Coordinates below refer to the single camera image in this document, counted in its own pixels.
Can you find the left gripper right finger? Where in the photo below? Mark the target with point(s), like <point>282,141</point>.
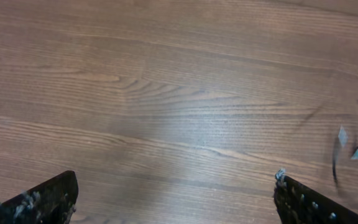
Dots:
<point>299,204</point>

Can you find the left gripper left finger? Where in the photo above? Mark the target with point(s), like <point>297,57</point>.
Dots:
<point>51,202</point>

